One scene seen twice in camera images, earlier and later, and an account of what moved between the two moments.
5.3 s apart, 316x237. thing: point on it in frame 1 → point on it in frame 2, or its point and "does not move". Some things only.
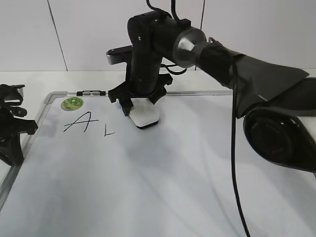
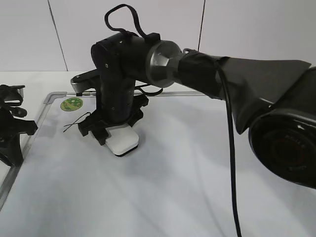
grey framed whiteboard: [88, 171] does not move
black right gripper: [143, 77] → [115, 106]
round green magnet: [72, 103] does not move
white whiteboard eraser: [144, 114] → [123, 139]
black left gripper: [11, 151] does not move
